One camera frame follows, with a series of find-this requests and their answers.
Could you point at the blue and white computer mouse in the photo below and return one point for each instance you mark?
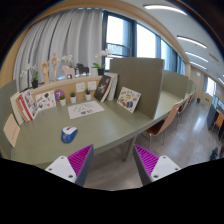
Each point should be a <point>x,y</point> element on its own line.
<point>69,135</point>

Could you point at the wooden hand model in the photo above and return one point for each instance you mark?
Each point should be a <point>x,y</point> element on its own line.
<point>45,71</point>

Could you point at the brown book beside magazine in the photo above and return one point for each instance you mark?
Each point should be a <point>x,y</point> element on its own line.
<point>20,108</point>

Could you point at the grey curtain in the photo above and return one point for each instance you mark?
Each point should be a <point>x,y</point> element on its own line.
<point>66,33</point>

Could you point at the wooden mannequin figure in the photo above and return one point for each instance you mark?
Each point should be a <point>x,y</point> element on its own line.
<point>55,63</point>

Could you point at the row of wooden chairs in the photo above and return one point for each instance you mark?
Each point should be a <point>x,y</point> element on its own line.
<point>168,121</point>

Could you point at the white mouse pad with drawing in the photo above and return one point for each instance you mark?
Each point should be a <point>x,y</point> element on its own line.
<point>85,110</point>

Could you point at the purple round sign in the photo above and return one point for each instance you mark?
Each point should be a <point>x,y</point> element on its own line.
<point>58,92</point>

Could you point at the pink horse figurine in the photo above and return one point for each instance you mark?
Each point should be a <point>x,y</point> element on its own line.
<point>67,71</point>

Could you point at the red and white magazine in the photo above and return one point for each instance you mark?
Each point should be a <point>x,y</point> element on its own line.
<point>29,105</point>

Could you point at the white illustrated sticker card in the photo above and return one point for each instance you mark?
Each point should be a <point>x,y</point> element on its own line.
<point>45,100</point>

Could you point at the dark framed window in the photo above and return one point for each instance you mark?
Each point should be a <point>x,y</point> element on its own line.
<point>133,36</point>

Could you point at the white book beside magazine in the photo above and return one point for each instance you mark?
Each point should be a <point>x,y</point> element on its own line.
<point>14,106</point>

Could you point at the colourful food sticker card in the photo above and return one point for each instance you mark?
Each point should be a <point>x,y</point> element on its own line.
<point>128,99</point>

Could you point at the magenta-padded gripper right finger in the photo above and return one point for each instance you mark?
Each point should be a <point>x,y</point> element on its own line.
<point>165,166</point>

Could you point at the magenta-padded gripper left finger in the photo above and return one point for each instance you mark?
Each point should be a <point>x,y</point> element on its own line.
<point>58,166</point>

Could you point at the group of ceiling lights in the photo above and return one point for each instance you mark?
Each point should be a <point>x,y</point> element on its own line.
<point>191,41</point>

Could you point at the dark horse figurine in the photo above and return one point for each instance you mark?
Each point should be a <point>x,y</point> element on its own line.
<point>82,68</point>

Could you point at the white wall socket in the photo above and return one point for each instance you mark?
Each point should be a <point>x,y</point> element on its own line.
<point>80,87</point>
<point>92,85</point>

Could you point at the beige paper card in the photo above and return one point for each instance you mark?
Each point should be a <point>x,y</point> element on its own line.
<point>11,130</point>

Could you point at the wooden desk shelf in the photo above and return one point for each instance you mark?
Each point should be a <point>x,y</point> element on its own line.
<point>66,88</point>

